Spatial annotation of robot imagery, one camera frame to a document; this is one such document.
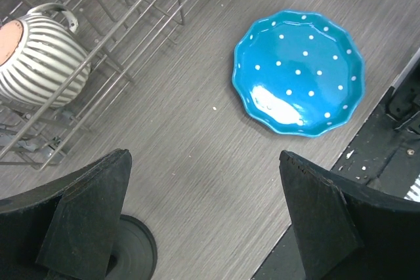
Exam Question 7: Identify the white slotted cable duct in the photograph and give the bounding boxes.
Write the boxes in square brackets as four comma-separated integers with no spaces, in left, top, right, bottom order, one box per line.
[404,175,420,203]

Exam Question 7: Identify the grey wire dish rack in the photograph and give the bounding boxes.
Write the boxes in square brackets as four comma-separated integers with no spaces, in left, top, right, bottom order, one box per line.
[1,0,200,170]

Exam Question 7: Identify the striped ceramic mug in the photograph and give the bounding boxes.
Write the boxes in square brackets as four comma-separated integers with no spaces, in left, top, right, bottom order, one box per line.
[1,3,88,106]

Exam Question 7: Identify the blue polka dot plate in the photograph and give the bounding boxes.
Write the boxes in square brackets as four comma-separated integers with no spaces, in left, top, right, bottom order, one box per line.
[232,10,365,138]

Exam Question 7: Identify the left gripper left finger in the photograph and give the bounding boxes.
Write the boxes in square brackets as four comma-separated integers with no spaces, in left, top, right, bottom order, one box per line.
[1,149,132,279]

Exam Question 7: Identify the black phone stand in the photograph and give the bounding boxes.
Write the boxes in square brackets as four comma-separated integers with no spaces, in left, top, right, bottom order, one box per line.
[105,214,158,279]

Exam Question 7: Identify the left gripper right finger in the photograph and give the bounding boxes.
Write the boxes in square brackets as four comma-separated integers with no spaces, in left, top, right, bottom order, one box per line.
[279,150,419,279]

